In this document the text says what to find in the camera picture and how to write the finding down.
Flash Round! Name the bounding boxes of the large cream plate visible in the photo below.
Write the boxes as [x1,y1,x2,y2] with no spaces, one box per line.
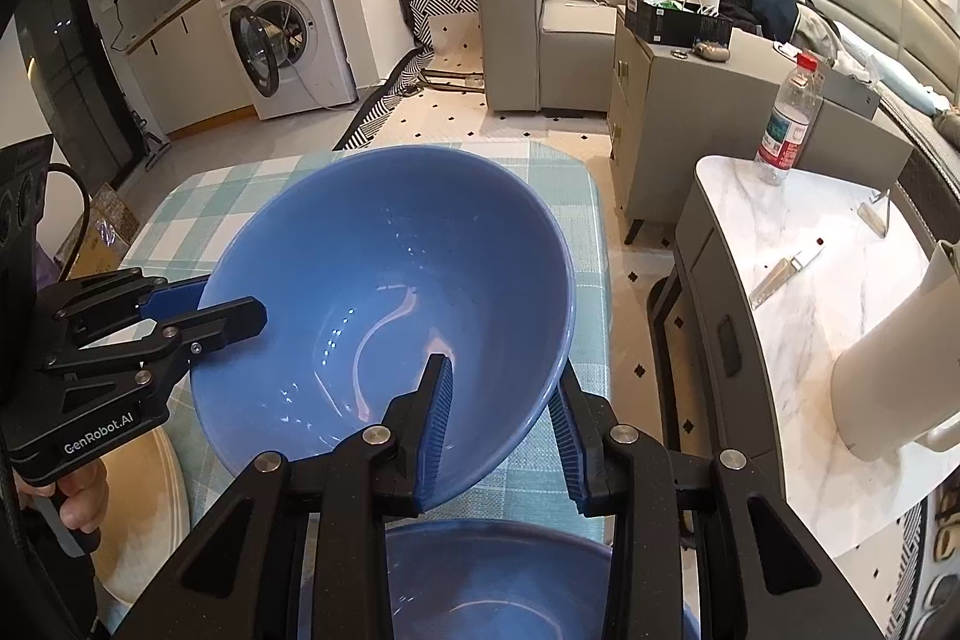
[93,427,190,608]

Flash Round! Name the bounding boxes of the large dark blue bowl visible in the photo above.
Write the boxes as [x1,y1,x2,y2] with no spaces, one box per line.
[190,145,576,503]

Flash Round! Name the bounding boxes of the kitchen counter cabinet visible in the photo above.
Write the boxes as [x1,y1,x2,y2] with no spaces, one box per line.
[127,0,257,138]

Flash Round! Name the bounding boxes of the person's left hand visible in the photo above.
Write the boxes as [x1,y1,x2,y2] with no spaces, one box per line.
[14,459,109,533]

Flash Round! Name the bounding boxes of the cardboard box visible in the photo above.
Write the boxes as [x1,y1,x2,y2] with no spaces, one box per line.
[55,208,140,280]

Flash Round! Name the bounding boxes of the black refrigerator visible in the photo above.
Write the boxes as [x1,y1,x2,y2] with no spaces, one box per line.
[14,0,145,191]

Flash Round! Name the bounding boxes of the white electric kettle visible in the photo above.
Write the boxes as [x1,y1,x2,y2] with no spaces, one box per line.
[830,241,960,461]

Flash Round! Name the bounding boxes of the checkered teal tablecloth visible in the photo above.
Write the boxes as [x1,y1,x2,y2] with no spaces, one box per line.
[125,142,612,541]

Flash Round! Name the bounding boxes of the white marble side table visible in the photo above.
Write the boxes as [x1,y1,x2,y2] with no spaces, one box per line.
[675,156,958,557]

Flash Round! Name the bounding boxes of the white washing machine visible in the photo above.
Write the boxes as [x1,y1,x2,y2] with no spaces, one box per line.
[215,0,356,120]

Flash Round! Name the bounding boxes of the plastic water bottle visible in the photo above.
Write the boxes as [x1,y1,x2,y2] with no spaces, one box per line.
[755,50,823,185]

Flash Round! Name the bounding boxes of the folded patterned rug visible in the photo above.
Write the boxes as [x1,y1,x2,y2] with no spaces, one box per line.
[334,0,478,151]

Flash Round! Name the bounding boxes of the beige side cabinet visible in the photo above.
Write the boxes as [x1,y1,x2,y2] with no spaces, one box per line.
[607,19,913,242]

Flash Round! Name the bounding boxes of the black storage tray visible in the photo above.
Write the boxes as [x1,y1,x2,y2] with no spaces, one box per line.
[625,0,732,49]

